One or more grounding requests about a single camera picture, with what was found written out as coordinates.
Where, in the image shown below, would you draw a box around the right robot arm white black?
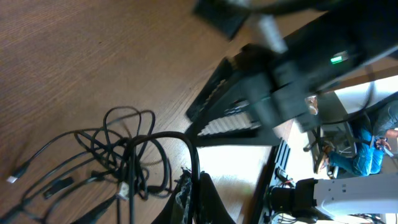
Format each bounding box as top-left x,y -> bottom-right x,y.
186,1 -> 397,223

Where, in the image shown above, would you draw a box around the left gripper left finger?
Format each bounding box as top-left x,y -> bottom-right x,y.
152,169 -> 193,224

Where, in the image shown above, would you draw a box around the black usb cables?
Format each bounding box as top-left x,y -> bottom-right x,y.
0,105 -> 201,224

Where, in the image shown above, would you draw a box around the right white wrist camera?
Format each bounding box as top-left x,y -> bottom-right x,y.
248,14 -> 288,54

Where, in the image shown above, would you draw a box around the black office chair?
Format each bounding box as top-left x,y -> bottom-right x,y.
303,91 -> 359,157

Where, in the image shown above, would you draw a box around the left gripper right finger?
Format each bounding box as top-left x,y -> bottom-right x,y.
198,172 -> 235,224

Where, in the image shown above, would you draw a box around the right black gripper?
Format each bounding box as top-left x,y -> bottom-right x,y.
185,44 -> 314,147

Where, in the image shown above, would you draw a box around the seated person in blue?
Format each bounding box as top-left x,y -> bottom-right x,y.
315,100 -> 397,177

